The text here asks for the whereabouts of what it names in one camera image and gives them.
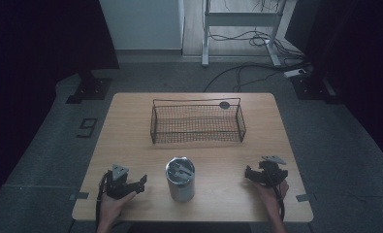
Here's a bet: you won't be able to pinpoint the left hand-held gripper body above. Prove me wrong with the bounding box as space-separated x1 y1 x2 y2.
101 163 139 200

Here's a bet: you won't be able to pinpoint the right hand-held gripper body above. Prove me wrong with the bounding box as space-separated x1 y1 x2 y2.
257 155 290 188

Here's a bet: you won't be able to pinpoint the silver steel tumbler with lid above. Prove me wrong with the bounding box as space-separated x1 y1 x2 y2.
165 156 196 204

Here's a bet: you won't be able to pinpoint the black wire mesh basket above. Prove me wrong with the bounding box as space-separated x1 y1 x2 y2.
149 97 247 146

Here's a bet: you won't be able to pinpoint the person's left hand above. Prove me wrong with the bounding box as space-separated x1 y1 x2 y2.
99 190 138 227

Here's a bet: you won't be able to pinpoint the person's right hand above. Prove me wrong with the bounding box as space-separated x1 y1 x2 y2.
252 180 291 212

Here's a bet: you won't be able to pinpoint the black stand base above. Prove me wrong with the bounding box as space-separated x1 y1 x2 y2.
290 73 340 105
65 72 113 105

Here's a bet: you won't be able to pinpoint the white power strip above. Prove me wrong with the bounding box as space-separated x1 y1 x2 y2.
283 68 307 79

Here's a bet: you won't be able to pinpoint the dark curtain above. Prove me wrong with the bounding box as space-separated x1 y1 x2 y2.
0 0 120 217
284 0 383 161

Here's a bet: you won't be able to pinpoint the white cabinet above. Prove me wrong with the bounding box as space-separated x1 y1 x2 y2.
98 0 185 51

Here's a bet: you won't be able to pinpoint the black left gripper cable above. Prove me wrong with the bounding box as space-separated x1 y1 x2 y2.
94 170 112 229

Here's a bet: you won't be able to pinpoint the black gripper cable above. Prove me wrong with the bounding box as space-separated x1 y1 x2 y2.
94 170 112 229
271 183 286 221

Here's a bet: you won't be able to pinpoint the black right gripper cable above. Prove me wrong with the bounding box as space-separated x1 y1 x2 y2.
271 183 286 221

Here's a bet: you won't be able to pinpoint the black floor cable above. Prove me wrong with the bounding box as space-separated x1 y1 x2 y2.
203 61 310 93

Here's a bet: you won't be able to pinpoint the tangled black cables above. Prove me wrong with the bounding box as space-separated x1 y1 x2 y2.
207 29 305 60

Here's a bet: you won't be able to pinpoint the white metal desk frame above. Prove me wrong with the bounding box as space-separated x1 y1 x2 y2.
201 0 289 68

